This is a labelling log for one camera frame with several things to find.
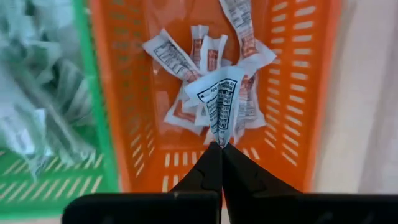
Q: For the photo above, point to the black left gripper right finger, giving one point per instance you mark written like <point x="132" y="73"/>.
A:
<point x="264" y="205"/>

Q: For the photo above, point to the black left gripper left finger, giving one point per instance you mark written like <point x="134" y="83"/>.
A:
<point x="199" y="205"/>

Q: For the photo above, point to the green plastic basket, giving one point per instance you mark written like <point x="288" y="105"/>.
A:
<point x="97" y="93"/>

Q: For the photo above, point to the orange plastic basket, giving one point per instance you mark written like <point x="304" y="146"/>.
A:
<point x="174" y="15"/>

